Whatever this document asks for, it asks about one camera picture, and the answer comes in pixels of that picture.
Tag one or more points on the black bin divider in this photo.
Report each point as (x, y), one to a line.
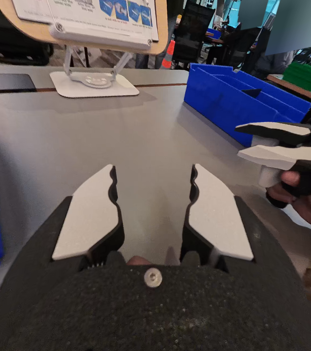
(251, 93)

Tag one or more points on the black table panel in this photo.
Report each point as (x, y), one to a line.
(7, 82)

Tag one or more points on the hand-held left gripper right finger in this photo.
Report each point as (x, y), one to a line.
(218, 219)

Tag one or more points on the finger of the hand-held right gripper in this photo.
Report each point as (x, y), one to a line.
(276, 156)
(276, 126)

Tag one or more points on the instruction board on white stand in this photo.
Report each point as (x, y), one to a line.
(89, 11)

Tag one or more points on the green storage bin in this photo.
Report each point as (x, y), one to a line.
(306, 78)

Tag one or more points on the blue divided storage bin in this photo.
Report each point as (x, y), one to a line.
(226, 109)

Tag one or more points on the orange traffic cone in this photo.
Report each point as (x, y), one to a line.
(167, 59)

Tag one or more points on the grey wood-edged table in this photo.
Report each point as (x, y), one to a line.
(158, 76)

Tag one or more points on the black office chair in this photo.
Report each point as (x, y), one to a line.
(191, 35)
(7, 46)

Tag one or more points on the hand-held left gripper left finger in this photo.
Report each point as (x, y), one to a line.
(89, 219)

